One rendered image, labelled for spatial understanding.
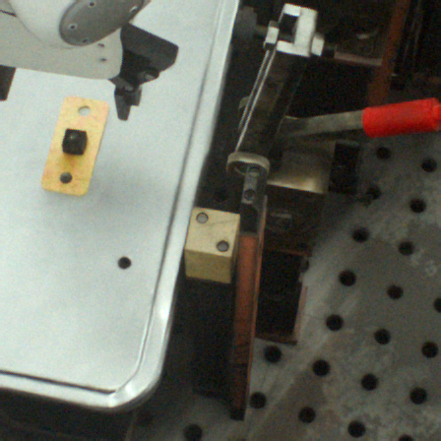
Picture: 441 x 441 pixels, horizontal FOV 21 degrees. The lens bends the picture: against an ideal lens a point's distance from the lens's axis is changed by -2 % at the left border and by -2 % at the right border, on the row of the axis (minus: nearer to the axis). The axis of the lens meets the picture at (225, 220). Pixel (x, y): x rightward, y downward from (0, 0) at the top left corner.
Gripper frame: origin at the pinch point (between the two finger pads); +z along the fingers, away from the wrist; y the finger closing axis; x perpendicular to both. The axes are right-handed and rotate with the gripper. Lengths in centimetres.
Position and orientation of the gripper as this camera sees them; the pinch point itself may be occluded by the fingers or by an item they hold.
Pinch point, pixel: (65, 87)
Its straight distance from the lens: 87.5
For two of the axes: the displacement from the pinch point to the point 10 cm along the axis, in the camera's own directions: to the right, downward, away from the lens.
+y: -9.8, -1.7, 0.8
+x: -1.9, 9.0, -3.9
